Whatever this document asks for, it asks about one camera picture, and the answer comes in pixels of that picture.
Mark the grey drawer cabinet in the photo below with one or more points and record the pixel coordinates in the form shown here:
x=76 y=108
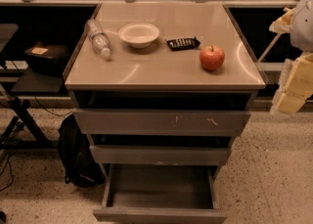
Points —
x=157 y=68

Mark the red apple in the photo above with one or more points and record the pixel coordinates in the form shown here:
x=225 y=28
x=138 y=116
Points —
x=212 y=57

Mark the white-tipped stick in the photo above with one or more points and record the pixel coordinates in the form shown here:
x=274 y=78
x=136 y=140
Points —
x=269 y=47

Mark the black snack bar wrapper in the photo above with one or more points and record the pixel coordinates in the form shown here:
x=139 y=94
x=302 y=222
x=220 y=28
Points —
x=181 y=44

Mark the black box with label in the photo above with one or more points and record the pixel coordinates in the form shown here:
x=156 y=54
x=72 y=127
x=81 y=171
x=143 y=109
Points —
x=47 y=59

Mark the black backpack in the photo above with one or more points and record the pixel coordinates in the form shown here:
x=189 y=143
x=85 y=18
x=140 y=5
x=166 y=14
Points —
x=74 y=150

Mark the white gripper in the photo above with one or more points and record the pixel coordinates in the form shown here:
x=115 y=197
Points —
x=303 y=27

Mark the grey middle drawer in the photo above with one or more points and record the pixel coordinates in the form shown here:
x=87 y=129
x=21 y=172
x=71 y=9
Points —
x=159 y=155

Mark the white bowl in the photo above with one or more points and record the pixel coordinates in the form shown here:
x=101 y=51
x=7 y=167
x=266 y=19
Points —
x=139 y=35

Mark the grey open bottom drawer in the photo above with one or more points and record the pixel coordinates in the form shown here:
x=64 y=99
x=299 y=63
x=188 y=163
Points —
x=159 y=194

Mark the grey top drawer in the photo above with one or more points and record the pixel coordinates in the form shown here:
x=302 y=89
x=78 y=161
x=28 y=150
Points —
x=161 y=122

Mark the clear plastic water bottle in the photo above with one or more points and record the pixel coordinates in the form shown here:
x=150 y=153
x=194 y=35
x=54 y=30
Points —
x=100 y=42

